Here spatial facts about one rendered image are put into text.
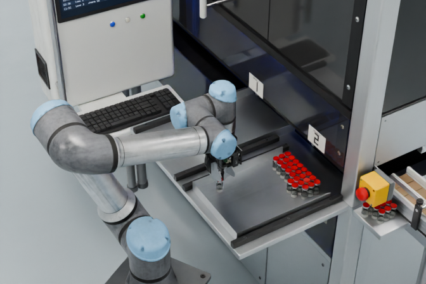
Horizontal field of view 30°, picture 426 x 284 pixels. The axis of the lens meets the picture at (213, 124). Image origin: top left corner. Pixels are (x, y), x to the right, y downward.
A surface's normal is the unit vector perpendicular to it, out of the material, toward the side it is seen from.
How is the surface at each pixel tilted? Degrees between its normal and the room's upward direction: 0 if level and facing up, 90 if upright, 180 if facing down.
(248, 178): 0
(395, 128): 90
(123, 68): 90
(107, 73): 90
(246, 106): 0
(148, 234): 8
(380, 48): 90
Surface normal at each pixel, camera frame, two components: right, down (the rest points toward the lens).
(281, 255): -0.85, 0.32
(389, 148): 0.52, 0.52
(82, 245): 0.00, -0.79
